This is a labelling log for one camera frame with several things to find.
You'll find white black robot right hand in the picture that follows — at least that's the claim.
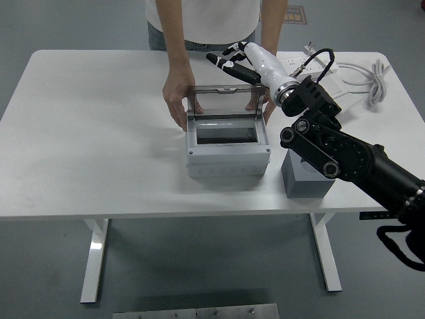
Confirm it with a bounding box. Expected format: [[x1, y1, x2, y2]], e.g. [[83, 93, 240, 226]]
[[205, 41, 299, 98]]

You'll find person's left hand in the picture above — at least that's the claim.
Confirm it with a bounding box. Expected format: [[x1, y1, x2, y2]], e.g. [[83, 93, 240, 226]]
[[244, 89, 278, 127]]

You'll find person's right hand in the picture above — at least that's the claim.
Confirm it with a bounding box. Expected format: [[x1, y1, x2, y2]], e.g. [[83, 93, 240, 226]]
[[161, 64, 205, 132]]

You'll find transparent hinged box lid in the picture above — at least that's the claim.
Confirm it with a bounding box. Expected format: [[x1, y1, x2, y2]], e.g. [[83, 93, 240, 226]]
[[187, 84, 265, 117]]

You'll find grey plastic enclosure box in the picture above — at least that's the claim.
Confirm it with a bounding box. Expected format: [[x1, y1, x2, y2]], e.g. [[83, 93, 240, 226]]
[[185, 114, 270, 178]]

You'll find large white power strip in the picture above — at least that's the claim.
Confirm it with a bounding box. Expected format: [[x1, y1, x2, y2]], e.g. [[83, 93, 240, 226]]
[[277, 54, 326, 80]]

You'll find dark floor sign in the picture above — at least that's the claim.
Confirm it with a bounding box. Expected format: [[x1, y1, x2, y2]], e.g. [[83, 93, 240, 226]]
[[282, 5, 308, 25]]

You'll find person's torso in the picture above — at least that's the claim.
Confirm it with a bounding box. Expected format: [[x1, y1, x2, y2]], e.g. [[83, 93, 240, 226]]
[[145, 0, 262, 51]]

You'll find white flat socket plate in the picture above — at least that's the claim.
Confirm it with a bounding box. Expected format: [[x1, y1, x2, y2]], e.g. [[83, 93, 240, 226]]
[[331, 89, 361, 114]]

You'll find grey cube holder block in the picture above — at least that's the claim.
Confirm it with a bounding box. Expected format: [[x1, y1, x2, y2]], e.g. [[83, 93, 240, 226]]
[[281, 149, 336, 199]]

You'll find black table control panel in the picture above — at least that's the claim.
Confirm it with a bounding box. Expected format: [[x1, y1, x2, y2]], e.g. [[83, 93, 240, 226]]
[[359, 211, 391, 220]]

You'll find white table leg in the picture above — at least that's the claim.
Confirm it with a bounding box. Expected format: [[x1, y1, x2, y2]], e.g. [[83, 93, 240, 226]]
[[80, 218, 110, 304], [308, 212, 343, 292]]

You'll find white coiled power cable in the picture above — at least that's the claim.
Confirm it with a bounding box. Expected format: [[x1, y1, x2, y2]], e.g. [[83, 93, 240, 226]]
[[335, 58, 392, 108]]

